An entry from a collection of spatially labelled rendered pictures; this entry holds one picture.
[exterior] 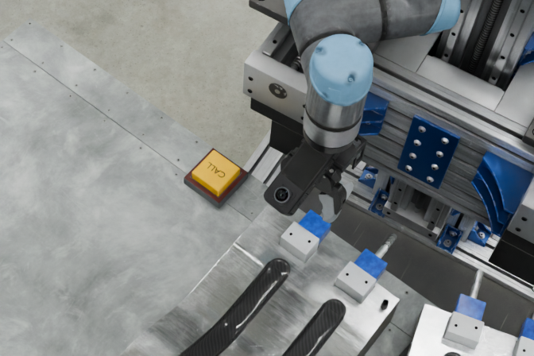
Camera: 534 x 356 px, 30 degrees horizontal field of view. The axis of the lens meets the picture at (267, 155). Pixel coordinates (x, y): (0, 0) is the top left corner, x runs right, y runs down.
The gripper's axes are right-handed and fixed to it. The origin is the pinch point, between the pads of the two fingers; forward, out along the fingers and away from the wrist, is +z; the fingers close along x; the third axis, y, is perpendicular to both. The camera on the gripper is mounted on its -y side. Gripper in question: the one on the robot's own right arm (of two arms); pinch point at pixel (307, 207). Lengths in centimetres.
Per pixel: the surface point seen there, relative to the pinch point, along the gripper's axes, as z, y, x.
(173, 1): 101, 79, 98
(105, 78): 21, 8, 50
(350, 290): 10.3, -2.4, -11.0
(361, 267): 10.5, 2.0, -10.2
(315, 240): 9.2, 0.6, -2.1
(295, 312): 12.3, -9.9, -6.3
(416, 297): 20.9, 8.1, -18.7
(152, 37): 101, 64, 94
